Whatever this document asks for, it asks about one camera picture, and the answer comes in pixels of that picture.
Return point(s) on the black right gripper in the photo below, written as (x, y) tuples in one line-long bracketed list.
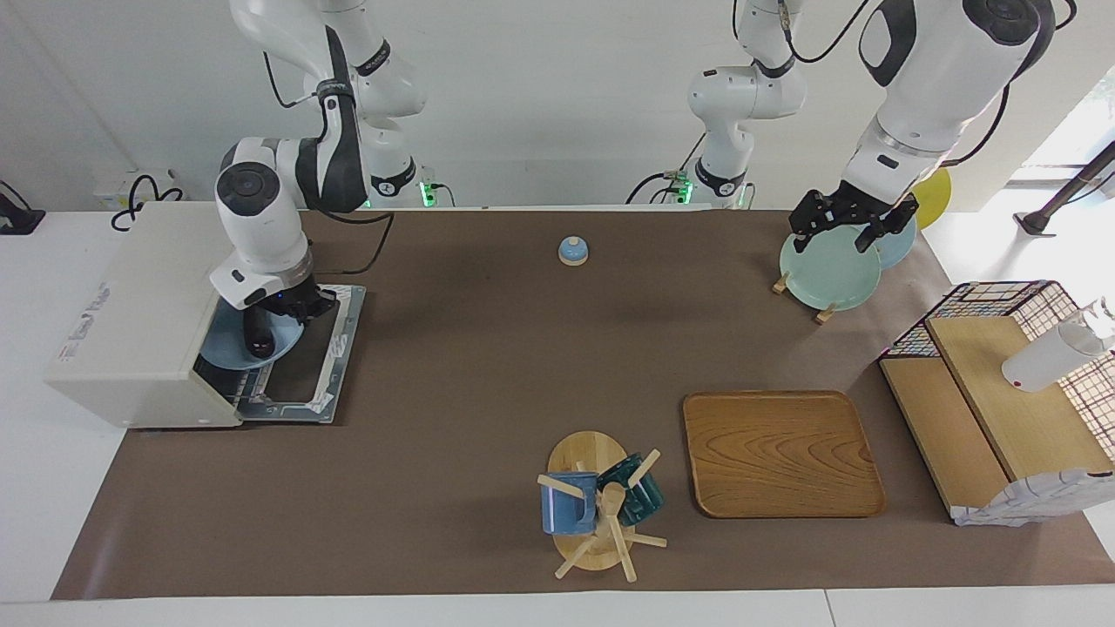
[(300, 300)]

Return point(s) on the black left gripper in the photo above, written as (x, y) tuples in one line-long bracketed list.
[(858, 207)]

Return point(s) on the glass oven door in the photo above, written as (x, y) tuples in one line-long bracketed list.
[(322, 374)]

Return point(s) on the blue round plate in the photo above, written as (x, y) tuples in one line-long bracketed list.
[(222, 344)]

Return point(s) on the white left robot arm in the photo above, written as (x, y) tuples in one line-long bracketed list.
[(941, 61)]

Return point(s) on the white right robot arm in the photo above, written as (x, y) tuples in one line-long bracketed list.
[(253, 218)]

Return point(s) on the white toaster oven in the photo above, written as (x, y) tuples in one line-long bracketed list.
[(139, 313)]

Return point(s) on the light green plate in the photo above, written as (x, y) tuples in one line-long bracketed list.
[(827, 270)]

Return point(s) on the pale blue racked plate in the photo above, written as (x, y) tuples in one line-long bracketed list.
[(897, 248)]

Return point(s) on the yellow plate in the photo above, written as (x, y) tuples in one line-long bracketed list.
[(934, 196)]

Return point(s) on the wooden plate rack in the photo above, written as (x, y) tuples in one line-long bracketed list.
[(825, 314)]

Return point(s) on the black stand pole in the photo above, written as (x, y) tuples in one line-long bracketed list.
[(1067, 192)]

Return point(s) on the brown table mat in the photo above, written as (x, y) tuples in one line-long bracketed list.
[(523, 392)]

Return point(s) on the white power outlet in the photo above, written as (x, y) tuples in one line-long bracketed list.
[(109, 187)]

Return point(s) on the white spray bottle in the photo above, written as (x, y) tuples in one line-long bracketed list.
[(1045, 361)]

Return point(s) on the wooden serving tray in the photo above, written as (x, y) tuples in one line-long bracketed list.
[(780, 453)]

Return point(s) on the blue bell with wooden knob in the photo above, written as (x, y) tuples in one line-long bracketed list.
[(573, 252)]

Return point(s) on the wooden shelf unit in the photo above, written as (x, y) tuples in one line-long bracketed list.
[(1028, 418)]

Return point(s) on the wooden mug tree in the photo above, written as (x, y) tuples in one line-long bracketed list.
[(582, 453)]

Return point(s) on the black device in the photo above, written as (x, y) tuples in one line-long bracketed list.
[(17, 218)]

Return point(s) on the blue mug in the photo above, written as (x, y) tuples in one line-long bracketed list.
[(566, 509)]

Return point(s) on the white patterned cloth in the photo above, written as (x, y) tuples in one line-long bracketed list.
[(1037, 501)]

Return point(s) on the dark green mug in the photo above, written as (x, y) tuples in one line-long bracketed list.
[(643, 496)]

